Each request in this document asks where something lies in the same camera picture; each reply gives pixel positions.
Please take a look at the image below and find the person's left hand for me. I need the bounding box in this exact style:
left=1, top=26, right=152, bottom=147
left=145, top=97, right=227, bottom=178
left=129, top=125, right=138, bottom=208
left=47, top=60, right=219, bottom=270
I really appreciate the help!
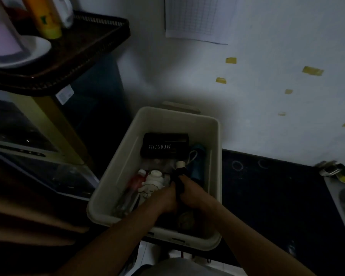
left=142, top=181, right=179, bottom=219

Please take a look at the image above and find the person's right hand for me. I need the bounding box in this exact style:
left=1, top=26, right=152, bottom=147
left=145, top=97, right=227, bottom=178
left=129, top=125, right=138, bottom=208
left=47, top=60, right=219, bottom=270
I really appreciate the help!
left=177, top=174, right=218, bottom=216

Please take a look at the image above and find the cream plush covered bottle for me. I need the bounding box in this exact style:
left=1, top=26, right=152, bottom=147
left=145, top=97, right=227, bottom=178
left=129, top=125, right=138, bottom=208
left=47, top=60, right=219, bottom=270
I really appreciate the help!
left=138, top=169, right=166, bottom=204

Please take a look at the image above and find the blue plastic bottle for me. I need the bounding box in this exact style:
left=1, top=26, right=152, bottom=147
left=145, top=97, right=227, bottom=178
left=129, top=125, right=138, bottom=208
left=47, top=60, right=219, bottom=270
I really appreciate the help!
left=188, top=144, right=207, bottom=183

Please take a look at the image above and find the white plastic storage bin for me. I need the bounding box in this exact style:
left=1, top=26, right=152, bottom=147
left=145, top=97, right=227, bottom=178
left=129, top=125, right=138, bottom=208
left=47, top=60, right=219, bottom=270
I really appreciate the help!
left=86, top=106, right=222, bottom=252

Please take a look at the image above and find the person's left forearm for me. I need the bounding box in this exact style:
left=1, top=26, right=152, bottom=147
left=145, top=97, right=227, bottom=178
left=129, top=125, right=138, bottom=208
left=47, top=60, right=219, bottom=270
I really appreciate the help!
left=54, top=204, right=161, bottom=276

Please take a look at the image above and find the person's right forearm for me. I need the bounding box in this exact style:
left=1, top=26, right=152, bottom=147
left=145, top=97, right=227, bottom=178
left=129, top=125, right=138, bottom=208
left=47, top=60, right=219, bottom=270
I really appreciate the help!
left=205, top=202, right=317, bottom=276

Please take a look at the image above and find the person's grey shirt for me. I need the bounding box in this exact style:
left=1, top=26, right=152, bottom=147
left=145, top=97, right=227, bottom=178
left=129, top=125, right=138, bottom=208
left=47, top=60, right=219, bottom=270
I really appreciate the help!
left=135, top=258, right=236, bottom=276

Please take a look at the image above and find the white sticker label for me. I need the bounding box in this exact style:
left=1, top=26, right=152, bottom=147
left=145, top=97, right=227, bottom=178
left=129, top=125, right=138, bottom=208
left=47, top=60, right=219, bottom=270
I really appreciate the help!
left=55, top=84, right=75, bottom=106

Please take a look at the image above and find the steel sink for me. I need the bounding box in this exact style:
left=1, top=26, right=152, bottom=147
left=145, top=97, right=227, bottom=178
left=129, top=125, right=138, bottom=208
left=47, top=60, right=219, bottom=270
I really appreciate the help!
left=323, top=175, right=345, bottom=245

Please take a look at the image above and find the black woven tray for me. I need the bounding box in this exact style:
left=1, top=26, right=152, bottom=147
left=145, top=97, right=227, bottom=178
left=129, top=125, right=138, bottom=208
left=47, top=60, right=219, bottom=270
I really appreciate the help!
left=0, top=10, right=131, bottom=97

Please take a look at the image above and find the clipped paper sheet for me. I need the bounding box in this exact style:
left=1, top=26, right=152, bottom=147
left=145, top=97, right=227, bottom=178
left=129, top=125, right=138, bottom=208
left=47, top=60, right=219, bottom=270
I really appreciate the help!
left=164, top=0, right=243, bottom=45

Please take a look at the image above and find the white shallow dish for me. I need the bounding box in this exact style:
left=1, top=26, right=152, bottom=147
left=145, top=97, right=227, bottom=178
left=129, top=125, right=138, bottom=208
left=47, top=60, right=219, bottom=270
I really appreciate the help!
left=0, top=36, right=52, bottom=69

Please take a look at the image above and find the orange yellow bottle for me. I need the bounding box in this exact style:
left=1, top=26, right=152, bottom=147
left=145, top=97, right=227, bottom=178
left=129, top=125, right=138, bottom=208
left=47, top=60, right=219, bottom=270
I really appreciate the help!
left=21, top=0, right=63, bottom=40

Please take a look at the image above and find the pale purple container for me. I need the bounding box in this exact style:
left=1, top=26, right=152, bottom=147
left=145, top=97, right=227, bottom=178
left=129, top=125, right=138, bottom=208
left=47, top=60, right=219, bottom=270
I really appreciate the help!
left=0, top=0, right=29, bottom=64

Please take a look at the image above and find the small red object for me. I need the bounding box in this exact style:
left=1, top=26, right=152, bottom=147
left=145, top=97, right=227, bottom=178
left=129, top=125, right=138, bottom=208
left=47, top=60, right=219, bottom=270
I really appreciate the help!
left=5, top=5, right=32, bottom=23

